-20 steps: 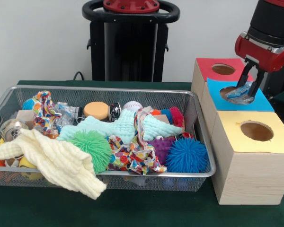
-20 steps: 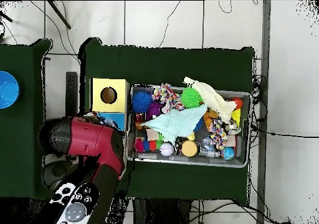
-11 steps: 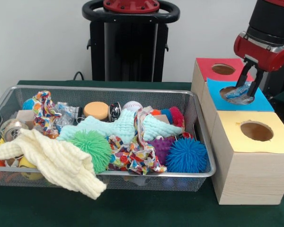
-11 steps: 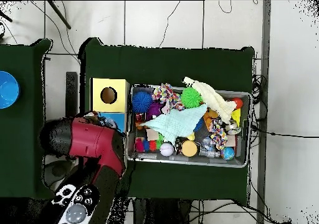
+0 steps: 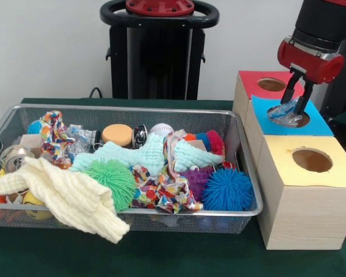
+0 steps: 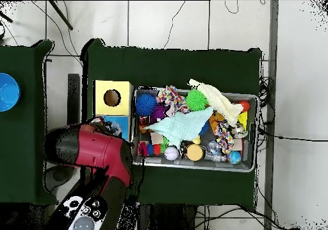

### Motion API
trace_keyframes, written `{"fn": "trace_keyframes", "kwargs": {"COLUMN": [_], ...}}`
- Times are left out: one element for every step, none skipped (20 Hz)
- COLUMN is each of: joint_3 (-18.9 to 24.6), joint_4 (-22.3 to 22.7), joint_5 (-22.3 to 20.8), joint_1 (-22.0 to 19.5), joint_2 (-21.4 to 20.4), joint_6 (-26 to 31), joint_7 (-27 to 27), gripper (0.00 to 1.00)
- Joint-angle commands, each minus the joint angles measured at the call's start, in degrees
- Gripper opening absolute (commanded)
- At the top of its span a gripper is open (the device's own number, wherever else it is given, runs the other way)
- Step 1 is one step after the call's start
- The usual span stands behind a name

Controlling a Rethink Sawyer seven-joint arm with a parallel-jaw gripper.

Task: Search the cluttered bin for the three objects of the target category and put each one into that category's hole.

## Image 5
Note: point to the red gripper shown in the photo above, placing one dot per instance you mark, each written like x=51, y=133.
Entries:
x=310, y=62

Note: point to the blue spiky ball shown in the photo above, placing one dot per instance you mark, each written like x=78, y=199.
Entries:
x=228, y=189

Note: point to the crushed silver can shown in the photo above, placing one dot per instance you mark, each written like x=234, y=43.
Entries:
x=139, y=137

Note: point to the mint green cloth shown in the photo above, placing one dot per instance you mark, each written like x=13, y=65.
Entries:
x=144, y=153

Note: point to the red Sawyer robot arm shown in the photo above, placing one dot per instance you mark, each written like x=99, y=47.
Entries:
x=328, y=23

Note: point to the shallow clear mesh bin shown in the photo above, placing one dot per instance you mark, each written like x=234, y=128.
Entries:
x=245, y=150

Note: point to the wooden box with three holes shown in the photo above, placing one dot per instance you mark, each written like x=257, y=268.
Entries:
x=305, y=213

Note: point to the red spiky toy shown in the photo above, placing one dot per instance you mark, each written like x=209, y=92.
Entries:
x=215, y=141

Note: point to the purple spiky ball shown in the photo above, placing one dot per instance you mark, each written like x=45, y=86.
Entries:
x=196, y=180

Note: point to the pale pink ball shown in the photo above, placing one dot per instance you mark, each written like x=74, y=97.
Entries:
x=161, y=129

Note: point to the colourful patterned cloth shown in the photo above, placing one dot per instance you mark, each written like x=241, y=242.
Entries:
x=52, y=135
x=161, y=190

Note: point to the tan round bun toy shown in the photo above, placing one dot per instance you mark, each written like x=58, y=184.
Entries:
x=117, y=134

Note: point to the green spiky ball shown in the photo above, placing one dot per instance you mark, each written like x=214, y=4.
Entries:
x=112, y=179

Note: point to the pale yellow cloth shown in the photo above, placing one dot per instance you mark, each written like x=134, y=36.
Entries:
x=69, y=196

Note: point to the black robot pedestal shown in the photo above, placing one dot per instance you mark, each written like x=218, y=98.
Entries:
x=155, y=57

